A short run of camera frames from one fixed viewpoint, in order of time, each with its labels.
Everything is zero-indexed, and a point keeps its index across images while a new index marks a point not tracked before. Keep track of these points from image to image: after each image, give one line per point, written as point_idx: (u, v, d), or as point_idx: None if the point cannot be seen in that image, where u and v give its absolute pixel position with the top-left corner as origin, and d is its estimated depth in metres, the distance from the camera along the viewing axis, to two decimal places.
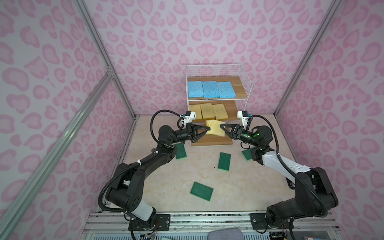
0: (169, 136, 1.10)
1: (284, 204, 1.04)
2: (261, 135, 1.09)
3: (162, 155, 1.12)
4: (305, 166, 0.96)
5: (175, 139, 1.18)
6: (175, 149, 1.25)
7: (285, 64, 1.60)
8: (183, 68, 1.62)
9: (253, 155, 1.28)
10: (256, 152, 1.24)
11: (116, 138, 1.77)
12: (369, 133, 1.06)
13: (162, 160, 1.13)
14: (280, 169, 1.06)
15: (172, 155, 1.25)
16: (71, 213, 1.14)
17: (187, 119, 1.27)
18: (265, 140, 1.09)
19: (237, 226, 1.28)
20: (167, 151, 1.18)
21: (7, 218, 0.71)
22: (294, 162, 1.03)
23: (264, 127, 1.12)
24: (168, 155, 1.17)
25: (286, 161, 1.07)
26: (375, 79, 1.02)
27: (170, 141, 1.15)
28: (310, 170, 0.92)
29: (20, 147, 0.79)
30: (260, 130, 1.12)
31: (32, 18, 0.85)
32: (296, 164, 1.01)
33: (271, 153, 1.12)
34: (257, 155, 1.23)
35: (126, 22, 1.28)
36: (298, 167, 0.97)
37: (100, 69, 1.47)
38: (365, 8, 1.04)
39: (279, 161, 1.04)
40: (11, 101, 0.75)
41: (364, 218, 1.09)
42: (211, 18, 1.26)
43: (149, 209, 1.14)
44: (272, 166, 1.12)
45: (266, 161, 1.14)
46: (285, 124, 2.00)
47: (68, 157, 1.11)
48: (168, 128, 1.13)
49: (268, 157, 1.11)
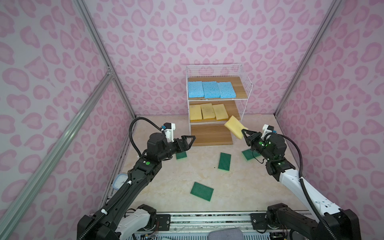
0: (160, 140, 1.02)
1: (289, 216, 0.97)
2: (273, 142, 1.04)
3: (139, 183, 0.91)
4: (334, 205, 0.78)
5: (162, 150, 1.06)
6: (161, 163, 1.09)
7: (285, 64, 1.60)
8: (183, 68, 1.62)
9: (268, 170, 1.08)
10: (271, 165, 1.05)
11: (116, 138, 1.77)
12: (369, 133, 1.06)
13: (141, 188, 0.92)
14: (299, 194, 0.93)
15: (154, 174, 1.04)
16: (71, 213, 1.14)
17: (168, 132, 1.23)
18: (277, 148, 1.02)
19: (237, 226, 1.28)
20: (145, 173, 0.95)
21: (7, 217, 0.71)
22: (320, 195, 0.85)
23: (275, 135, 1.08)
24: (147, 179, 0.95)
25: (307, 187, 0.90)
26: (375, 78, 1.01)
27: (156, 150, 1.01)
28: (339, 212, 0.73)
29: (20, 147, 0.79)
30: (272, 137, 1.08)
31: (32, 17, 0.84)
32: (321, 198, 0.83)
33: (292, 173, 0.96)
34: (272, 169, 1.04)
35: (126, 22, 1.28)
36: (326, 204, 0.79)
37: (100, 69, 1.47)
38: (365, 8, 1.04)
39: (300, 188, 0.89)
40: (11, 101, 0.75)
41: (364, 218, 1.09)
42: (211, 18, 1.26)
43: (143, 220, 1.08)
44: (289, 187, 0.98)
45: (283, 179, 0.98)
46: (285, 124, 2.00)
47: (68, 157, 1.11)
48: (160, 134, 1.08)
49: (287, 177, 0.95)
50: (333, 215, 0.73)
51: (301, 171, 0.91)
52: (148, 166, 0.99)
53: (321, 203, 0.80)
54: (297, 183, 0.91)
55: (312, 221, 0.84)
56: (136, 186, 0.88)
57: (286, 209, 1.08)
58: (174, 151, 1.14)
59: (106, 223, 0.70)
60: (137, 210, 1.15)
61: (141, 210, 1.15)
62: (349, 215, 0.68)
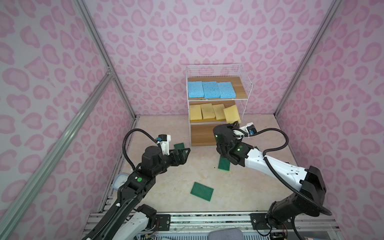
0: (155, 154, 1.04)
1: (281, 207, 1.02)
2: (218, 133, 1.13)
3: (129, 203, 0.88)
4: (300, 169, 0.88)
5: (158, 164, 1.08)
6: (155, 178, 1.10)
7: (285, 64, 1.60)
8: (183, 68, 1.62)
9: (232, 160, 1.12)
10: (233, 155, 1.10)
11: (116, 138, 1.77)
12: (369, 133, 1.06)
13: (130, 209, 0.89)
14: (266, 169, 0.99)
15: (146, 189, 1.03)
16: (71, 213, 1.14)
17: (164, 143, 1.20)
18: (224, 137, 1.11)
19: (237, 226, 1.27)
20: (134, 192, 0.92)
21: (7, 217, 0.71)
22: (283, 165, 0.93)
23: (217, 127, 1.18)
24: (138, 197, 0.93)
25: (272, 163, 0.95)
26: (375, 79, 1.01)
27: (151, 164, 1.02)
28: (306, 173, 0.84)
29: (20, 147, 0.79)
30: (216, 130, 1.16)
31: (32, 17, 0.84)
32: (288, 168, 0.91)
33: (255, 155, 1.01)
34: (236, 158, 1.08)
35: (126, 22, 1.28)
36: (295, 171, 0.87)
37: (100, 69, 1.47)
38: (365, 8, 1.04)
39: (265, 165, 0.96)
40: (12, 101, 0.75)
41: (364, 218, 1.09)
42: (211, 17, 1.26)
43: (140, 226, 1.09)
44: (255, 167, 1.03)
45: (249, 163, 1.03)
46: (285, 124, 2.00)
47: (68, 157, 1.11)
48: (156, 148, 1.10)
49: (252, 160, 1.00)
50: (305, 178, 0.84)
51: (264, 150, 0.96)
52: (140, 182, 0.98)
53: (292, 173, 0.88)
54: (262, 162, 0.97)
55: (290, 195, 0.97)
56: (126, 207, 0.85)
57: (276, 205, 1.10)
58: (168, 164, 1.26)
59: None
60: (134, 215, 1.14)
61: (138, 214, 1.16)
62: (314, 172, 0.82)
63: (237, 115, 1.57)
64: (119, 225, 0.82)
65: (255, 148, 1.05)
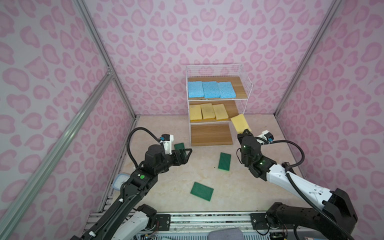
0: (158, 152, 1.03)
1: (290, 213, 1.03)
2: (247, 144, 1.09)
3: (132, 200, 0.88)
4: (325, 189, 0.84)
5: (160, 162, 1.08)
6: (156, 176, 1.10)
7: (285, 64, 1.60)
8: (183, 68, 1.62)
9: (254, 173, 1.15)
10: (255, 167, 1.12)
11: (116, 138, 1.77)
12: (369, 133, 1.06)
13: (133, 205, 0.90)
14: (286, 185, 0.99)
15: (149, 187, 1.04)
16: (71, 213, 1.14)
17: (166, 143, 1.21)
18: (253, 150, 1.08)
19: (237, 226, 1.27)
20: (136, 189, 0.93)
21: (7, 217, 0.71)
22: (307, 183, 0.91)
23: (246, 138, 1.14)
24: (140, 194, 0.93)
25: (294, 179, 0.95)
26: (376, 78, 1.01)
27: (154, 162, 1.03)
28: (332, 194, 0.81)
29: (20, 147, 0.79)
30: (245, 140, 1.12)
31: (32, 17, 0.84)
32: (312, 186, 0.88)
33: (277, 170, 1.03)
34: (258, 171, 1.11)
35: (126, 22, 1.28)
36: (318, 191, 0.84)
37: (100, 69, 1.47)
38: (365, 8, 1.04)
39: (287, 181, 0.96)
40: (12, 101, 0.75)
41: (364, 218, 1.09)
42: (211, 17, 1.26)
43: (140, 225, 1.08)
44: (277, 183, 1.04)
45: (271, 177, 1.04)
46: (285, 124, 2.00)
47: (69, 157, 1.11)
48: (159, 146, 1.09)
49: (274, 175, 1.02)
50: (329, 199, 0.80)
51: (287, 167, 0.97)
52: (142, 179, 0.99)
53: (314, 192, 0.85)
54: (285, 178, 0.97)
55: (310, 211, 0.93)
56: (129, 203, 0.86)
57: (284, 209, 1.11)
58: (171, 164, 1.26)
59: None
60: (134, 214, 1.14)
61: (138, 213, 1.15)
62: (341, 195, 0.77)
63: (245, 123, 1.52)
64: (121, 221, 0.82)
65: (278, 164, 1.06)
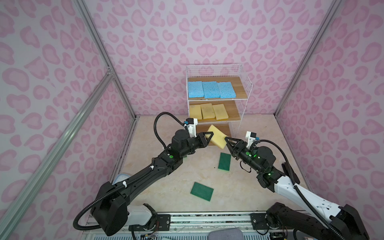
0: (184, 138, 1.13)
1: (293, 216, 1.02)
2: (263, 157, 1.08)
3: (160, 171, 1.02)
4: (333, 204, 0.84)
5: (186, 147, 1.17)
6: (182, 159, 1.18)
7: (285, 64, 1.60)
8: (183, 68, 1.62)
9: (261, 183, 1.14)
10: (264, 178, 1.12)
11: (116, 138, 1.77)
12: (369, 133, 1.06)
13: (159, 177, 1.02)
14: (295, 198, 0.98)
15: (174, 168, 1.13)
16: (71, 213, 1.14)
17: (191, 126, 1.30)
18: (268, 161, 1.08)
19: (237, 226, 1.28)
20: (166, 163, 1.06)
21: (7, 217, 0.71)
22: (315, 197, 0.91)
23: (262, 149, 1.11)
24: (167, 170, 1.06)
25: (303, 192, 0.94)
26: (375, 79, 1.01)
27: (179, 146, 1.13)
28: (340, 210, 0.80)
29: (20, 147, 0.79)
30: (261, 152, 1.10)
31: (32, 17, 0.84)
32: (320, 201, 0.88)
33: (285, 182, 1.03)
34: (266, 181, 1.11)
35: (126, 22, 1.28)
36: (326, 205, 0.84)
37: (100, 69, 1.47)
38: (365, 8, 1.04)
39: (297, 195, 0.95)
40: (11, 100, 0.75)
41: (364, 218, 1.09)
42: (211, 18, 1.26)
43: (144, 215, 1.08)
44: (284, 195, 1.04)
45: (279, 189, 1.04)
46: (285, 124, 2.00)
47: (69, 157, 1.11)
48: (185, 133, 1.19)
49: (281, 187, 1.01)
50: (337, 215, 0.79)
51: (292, 178, 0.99)
52: (171, 158, 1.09)
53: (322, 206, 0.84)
54: (293, 191, 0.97)
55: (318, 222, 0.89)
56: (157, 173, 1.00)
57: (287, 212, 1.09)
58: (197, 146, 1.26)
59: (123, 194, 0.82)
60: (143, 206, 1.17)
61: (145, 206, 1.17)
62: (350, 212, 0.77)
63: (221, 134, 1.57)
64: (146, 185, 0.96)
65: (286, 176, 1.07)
